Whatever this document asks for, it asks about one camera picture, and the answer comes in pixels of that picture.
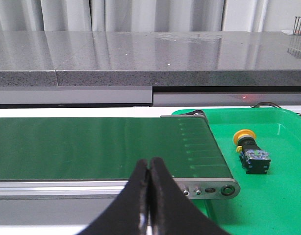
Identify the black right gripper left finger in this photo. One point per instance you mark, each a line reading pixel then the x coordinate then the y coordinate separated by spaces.
pixel 128 213

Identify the grey granite counter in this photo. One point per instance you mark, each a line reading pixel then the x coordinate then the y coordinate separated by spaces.
pixel 93 69

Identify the green plastic tray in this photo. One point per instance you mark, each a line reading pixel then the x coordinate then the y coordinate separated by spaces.
pixel 268 204

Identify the black wire rack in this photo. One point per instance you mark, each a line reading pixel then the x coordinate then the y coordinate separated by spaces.
pixel 297 26

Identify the yellow push button switch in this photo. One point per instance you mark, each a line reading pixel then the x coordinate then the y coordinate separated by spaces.
pixel 253 159

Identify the green belt conveyor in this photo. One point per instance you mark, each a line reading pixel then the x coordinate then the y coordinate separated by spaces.
pixel 44 157

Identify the white curtain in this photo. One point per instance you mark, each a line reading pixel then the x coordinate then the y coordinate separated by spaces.
pixel 149 15

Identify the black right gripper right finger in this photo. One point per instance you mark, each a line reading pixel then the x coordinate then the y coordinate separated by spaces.
pixel 171 212

